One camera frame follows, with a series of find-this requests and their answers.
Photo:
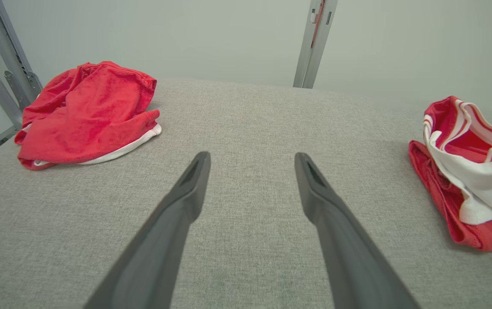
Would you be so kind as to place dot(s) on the red shorts with white stripe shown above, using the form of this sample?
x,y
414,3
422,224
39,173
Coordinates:
x,y
87,116

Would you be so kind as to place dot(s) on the grey partition joint post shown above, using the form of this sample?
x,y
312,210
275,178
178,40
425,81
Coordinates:
x,y
314,47

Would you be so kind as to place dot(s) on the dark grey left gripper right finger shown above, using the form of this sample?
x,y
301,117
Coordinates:
x,y
340,240

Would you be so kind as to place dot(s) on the grey slotted metal post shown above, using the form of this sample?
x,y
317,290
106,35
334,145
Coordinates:
x,y
12,56

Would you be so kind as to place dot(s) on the red white-sleeved Bulls shirt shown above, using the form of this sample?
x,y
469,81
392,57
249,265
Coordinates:
x,y
478,180

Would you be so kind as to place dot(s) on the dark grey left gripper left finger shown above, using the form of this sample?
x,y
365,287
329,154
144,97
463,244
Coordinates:
x,y
160,240

